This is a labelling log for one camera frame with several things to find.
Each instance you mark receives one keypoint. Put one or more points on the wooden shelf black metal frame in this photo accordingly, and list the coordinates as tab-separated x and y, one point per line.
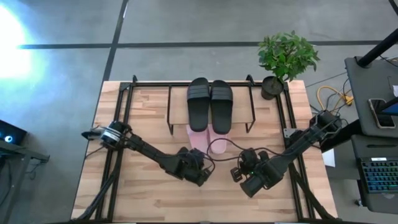
178	105

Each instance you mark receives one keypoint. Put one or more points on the smartphone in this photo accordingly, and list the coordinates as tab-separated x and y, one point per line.
382	113

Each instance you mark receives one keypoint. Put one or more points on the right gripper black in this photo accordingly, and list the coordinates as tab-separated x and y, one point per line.
255	160

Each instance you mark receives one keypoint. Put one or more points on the backlit keyboard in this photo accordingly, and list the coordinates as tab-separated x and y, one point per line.
379	174

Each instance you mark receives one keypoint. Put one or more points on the grey keyboard stand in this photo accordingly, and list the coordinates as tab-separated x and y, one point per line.
373	202

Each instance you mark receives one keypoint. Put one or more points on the black pole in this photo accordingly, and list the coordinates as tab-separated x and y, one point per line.
377	48

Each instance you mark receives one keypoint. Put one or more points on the green leafy plant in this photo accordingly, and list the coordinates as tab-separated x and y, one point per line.
286	54

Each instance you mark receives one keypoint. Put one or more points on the black plant pot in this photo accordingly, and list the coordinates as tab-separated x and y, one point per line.
271	88

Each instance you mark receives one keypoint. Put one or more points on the pink rubber slide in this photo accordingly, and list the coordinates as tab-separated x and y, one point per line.
218	143
198	140

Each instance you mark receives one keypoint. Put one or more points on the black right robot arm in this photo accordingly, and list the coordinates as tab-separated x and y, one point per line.
295	146

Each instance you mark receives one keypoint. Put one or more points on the black box blue light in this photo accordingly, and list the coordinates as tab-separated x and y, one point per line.
11	132

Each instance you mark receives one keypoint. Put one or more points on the black metal rig frame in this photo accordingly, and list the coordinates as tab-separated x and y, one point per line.
129	102

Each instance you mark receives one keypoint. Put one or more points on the white paper sheet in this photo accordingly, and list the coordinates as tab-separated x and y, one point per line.
329	158

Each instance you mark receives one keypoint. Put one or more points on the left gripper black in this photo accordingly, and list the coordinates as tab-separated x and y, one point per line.
196	158

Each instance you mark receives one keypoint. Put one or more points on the black rubber slide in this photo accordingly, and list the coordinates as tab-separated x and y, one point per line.
198	105
221	109

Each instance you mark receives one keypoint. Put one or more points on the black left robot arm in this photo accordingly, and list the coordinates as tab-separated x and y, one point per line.
149	152

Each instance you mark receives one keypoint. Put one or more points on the grey side desk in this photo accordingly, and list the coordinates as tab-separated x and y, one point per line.
363	93

